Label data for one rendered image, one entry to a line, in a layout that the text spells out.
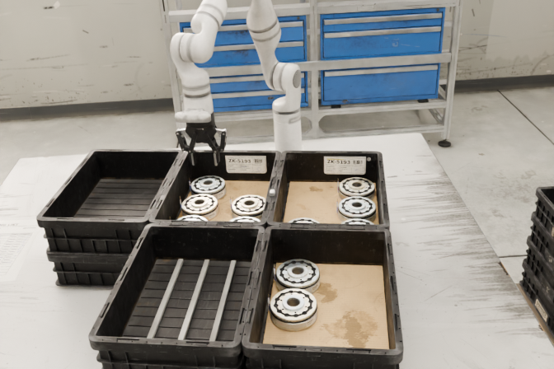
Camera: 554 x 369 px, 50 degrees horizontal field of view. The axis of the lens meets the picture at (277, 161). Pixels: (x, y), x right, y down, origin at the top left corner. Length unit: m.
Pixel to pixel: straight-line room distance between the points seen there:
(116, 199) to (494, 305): 1.10
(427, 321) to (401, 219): 0.45
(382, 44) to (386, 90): 0.29
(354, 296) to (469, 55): 3.50
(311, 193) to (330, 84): 1.90
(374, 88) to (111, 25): 1.92
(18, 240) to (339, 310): 1.08
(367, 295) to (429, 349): 0.20
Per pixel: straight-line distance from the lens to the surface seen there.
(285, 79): 1.89
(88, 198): 1.88
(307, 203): 1.72
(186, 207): 1.69
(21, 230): 2.07
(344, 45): 3.55
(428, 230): 1.86
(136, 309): 1.43
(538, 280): 2.45
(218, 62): 3.53
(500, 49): 4.80
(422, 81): 3.73
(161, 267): 1.53
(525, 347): 1.54
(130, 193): 1.87
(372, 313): 1.36
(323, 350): 1.14
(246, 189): 1.80
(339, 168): 1.80
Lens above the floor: 1.75
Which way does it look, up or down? 28 degrees down
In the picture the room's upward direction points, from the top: 3 degrees counter-clockwise
